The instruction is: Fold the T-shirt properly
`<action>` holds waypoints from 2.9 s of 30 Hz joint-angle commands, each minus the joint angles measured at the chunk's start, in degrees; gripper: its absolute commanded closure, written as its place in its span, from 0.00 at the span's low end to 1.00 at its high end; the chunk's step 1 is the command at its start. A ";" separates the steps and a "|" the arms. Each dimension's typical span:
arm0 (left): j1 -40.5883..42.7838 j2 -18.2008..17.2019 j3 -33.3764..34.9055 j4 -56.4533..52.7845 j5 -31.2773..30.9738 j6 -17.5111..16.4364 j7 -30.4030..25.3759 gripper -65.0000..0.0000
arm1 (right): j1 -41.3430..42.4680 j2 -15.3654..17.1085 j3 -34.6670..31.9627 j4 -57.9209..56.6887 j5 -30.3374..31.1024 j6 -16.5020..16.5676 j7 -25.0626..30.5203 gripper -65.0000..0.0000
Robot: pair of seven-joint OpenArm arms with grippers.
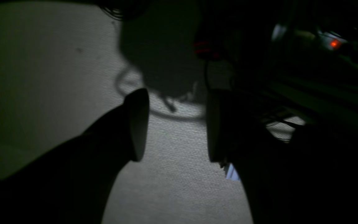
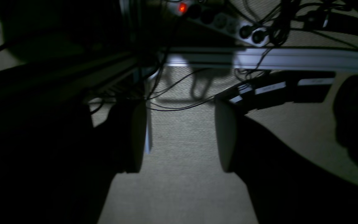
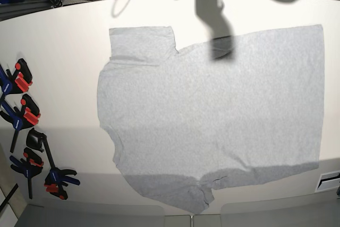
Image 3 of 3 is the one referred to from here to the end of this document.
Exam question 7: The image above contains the grey T-shirt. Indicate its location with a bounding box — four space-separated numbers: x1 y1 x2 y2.
97 25 325 214

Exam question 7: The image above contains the long bar clamp black pad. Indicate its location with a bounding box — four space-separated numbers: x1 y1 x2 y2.
26 128 80 200

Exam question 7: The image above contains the blue orange clamp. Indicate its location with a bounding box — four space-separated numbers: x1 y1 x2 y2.
1 58 32 100
1 94 41 153

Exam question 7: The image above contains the top blue orange clamp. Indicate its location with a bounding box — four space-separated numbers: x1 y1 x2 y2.
1 58 32 100

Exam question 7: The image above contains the lower left blue clamp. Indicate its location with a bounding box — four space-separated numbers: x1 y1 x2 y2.
10 147 44 199

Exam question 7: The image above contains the black strap at edge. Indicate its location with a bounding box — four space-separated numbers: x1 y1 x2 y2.
0 183 19 209

